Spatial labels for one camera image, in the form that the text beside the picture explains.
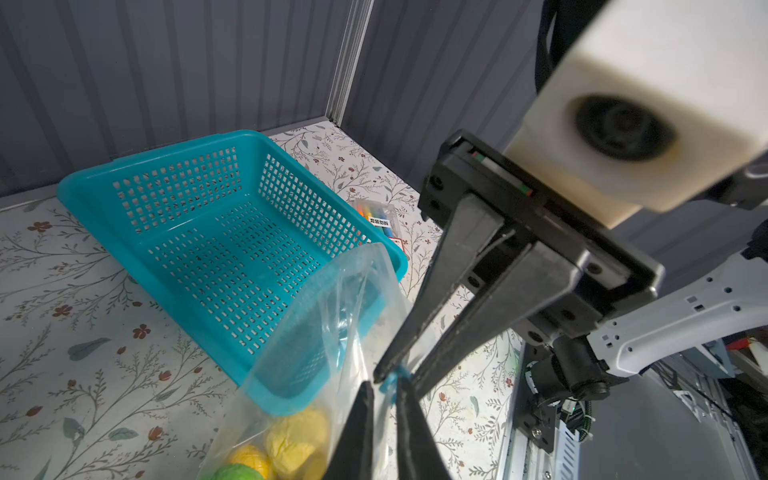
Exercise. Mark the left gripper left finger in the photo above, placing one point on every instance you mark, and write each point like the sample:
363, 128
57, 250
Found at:
353, 456

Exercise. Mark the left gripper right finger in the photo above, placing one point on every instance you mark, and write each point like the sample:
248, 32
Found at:
418, 457

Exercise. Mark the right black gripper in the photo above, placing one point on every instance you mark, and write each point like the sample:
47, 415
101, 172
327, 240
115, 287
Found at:
536, 263

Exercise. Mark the yellow pear toy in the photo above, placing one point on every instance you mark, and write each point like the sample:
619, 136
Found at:
253, 457

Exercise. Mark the green lime toy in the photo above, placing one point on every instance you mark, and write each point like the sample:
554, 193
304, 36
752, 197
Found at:
237, 472

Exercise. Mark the clear zip top bag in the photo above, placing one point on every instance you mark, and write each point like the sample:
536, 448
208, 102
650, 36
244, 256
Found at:
330, 341

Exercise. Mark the teal plastic basket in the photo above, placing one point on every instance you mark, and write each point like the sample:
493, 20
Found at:
222, 231

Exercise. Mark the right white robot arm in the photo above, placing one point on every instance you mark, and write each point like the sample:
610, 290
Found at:
731, 298

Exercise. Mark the clear box of markers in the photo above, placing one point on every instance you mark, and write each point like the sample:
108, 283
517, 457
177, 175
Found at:
381, 216

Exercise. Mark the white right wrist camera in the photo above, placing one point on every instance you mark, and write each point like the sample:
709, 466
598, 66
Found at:
645, 104

